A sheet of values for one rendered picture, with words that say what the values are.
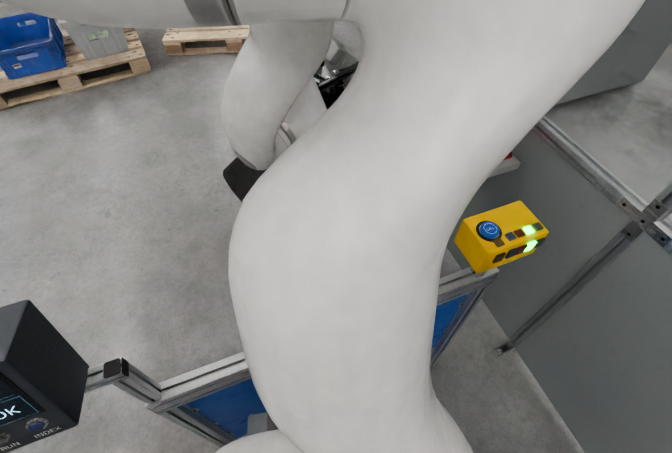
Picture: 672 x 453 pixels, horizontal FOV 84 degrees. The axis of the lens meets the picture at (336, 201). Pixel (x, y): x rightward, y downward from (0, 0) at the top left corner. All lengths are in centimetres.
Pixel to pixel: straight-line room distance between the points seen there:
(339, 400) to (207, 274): 194
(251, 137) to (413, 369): 35
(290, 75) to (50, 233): 234
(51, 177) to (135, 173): 52
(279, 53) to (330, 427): 33
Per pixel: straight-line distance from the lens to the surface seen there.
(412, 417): 21
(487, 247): 86
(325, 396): 17
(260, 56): 43
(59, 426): 79
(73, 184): 287
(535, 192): 145
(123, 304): 218
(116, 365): 82
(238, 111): 46
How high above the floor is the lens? 175
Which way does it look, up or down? 51 degrees down
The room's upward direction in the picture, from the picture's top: straight up
